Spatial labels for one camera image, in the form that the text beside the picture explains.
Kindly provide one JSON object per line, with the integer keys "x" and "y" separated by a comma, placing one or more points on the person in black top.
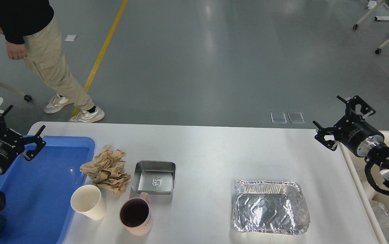
{"x": 33, "y": 23}

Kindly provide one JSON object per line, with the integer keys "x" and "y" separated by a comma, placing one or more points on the clear floor plate left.
{"x": 278, "y": 117}

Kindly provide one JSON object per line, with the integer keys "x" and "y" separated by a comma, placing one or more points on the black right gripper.
{"x": 353, "y": 131}

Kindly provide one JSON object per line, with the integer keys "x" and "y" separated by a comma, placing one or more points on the pink mug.
{"x": 135, "y": 215}

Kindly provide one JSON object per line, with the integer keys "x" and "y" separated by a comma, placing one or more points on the clear floor plate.
{"x": 278, "y": 117}
{"x": 296, "y": 117}

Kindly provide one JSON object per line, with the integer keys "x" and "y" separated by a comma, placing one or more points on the person's left hand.
{"x": 16, "y": 51}

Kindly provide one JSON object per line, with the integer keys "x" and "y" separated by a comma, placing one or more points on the white rolling chair base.
{"x": 384, "y": 20}

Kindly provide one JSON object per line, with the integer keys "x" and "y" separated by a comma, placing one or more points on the blue plastic tray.
{"x": 38, "y": 192}

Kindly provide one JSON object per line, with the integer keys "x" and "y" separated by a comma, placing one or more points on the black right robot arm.
{"x": 376, "y": 168}

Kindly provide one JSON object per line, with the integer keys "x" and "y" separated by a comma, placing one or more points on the crumpled brown paper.
{"x": 106, "y": 170}

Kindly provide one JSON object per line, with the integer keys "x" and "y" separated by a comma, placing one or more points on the cream paper cup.
{"x": 88, "y": 200}

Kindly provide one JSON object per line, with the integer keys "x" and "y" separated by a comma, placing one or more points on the clear floor plate right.
{"x": 296, "y": 117}

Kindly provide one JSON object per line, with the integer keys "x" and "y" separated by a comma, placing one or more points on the square steel tray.
{"x": 154, "y": 177}

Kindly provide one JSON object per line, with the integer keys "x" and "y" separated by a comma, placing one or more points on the clear plastic bag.
{"x": 382, "y": 215}

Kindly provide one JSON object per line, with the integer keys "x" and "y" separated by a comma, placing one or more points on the aluminium foil tray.
{"x": 273, "y": 207}

